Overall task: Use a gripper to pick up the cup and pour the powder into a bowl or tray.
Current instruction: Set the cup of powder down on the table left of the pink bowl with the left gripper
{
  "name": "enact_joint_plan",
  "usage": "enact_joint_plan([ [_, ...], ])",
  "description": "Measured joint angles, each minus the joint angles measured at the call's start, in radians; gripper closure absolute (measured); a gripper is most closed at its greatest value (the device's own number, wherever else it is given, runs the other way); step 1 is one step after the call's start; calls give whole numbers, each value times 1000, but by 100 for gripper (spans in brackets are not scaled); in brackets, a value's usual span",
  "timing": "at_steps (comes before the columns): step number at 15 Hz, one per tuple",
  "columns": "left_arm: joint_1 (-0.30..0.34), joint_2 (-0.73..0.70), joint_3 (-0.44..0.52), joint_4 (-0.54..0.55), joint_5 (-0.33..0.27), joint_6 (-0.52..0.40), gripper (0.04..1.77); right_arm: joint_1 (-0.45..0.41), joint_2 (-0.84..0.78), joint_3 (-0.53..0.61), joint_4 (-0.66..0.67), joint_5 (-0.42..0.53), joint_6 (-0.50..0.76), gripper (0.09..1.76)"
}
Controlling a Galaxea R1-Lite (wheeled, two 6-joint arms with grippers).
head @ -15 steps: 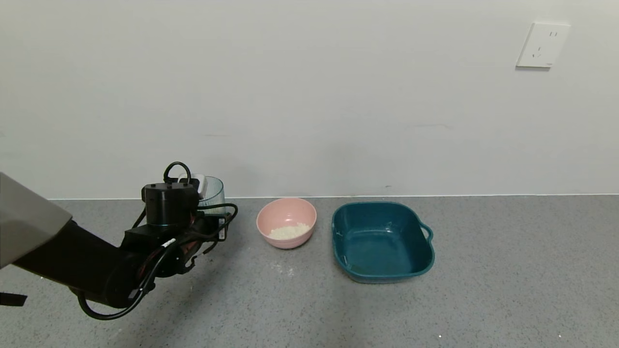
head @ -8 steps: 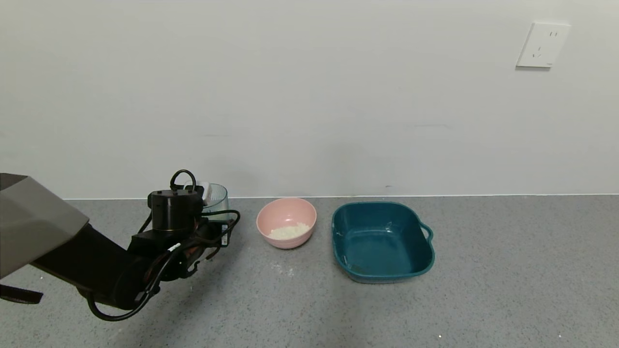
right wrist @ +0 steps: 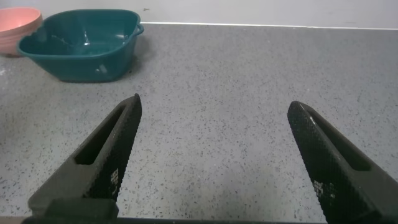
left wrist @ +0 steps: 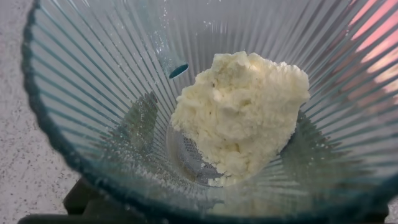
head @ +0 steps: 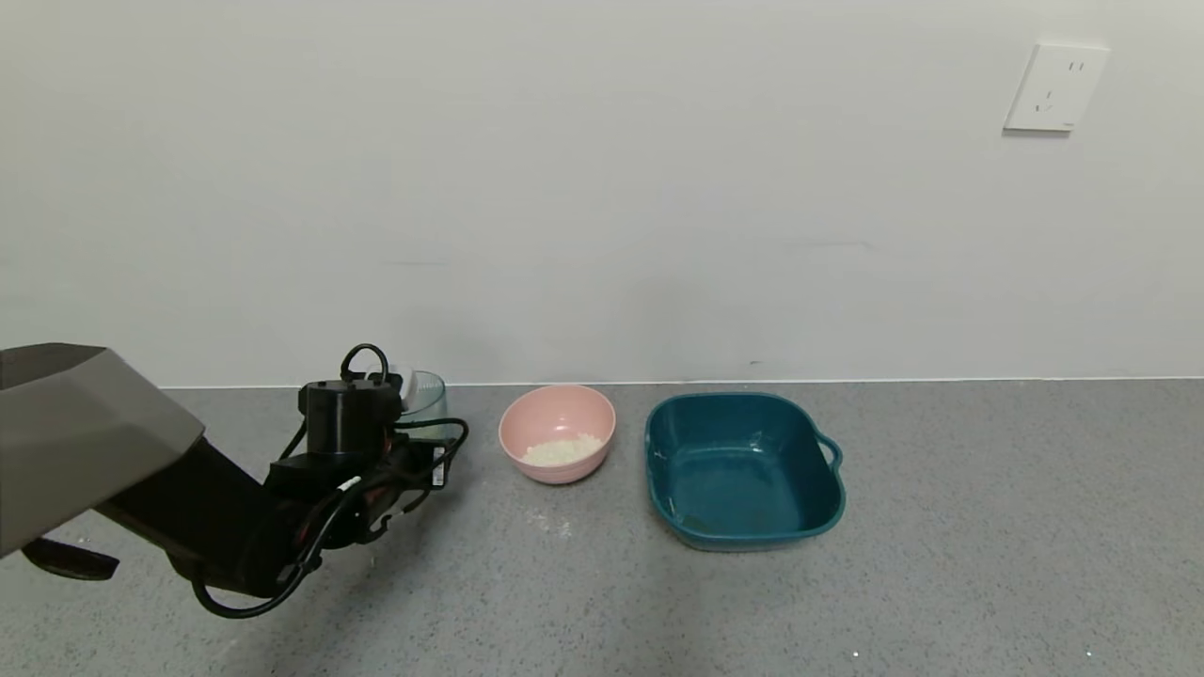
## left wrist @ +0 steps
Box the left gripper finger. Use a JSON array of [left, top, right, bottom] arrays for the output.
[[63, 178, 137, 217]]

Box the clear ribbed plastic cup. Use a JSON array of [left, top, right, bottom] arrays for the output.
[[21, 0, 398, 224]]

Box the white powder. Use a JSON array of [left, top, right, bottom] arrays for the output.
[[170, 50, 312, 188]]

